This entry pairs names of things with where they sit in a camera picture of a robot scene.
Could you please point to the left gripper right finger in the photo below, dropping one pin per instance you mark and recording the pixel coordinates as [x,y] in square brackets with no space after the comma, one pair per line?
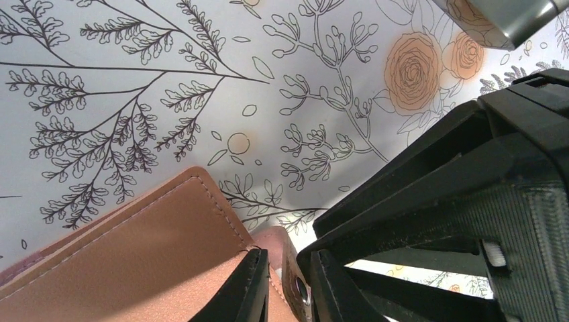
[335,296]

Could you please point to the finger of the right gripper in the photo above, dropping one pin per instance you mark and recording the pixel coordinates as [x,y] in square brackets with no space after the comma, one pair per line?
[414,217]
[460,131]

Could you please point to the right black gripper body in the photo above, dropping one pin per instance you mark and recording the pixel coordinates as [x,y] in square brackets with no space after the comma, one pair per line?
[536,107]

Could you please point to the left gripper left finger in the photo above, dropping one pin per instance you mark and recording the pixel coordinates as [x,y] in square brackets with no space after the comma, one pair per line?
[243,297]

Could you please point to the floral patterned table mat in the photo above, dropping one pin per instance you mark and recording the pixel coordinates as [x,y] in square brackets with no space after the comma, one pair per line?
[290,105]

